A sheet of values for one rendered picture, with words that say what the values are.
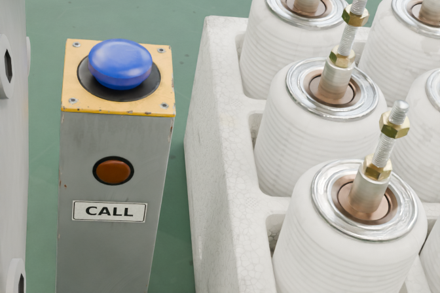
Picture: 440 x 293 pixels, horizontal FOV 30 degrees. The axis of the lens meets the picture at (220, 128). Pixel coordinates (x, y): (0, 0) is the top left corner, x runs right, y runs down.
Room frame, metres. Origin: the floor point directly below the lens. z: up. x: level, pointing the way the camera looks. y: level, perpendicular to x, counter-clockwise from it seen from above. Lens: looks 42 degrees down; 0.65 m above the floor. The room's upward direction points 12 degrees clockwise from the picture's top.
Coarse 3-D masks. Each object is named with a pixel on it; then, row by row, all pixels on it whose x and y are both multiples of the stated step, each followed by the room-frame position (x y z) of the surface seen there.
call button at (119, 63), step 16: (96, 48) 0.41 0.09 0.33; (112, 48) 0.41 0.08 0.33; (128, 48) 0.41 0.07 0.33; (144, 48) 0.42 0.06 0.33; (96, 64) 0.39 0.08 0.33; (112, 64) 0.39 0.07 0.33; (128, 64) 0.40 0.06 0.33; (144, 64) 0.40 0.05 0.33; (112, 80) 0.39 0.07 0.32; (128, 80) 0.39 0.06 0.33
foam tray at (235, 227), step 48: (240, 48) 0.67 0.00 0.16; (192, 96) 0.68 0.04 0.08; (240, 96) 0.57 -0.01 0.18; (192, 144) 0.63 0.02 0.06; (240, 144) 0.51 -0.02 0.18; (192, 192) 0.58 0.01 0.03; (240, 192) 0.45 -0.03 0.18; (192, 240) 0.54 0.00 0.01; (240, 240) 0.41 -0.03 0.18; (240, 288) 0.36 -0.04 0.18
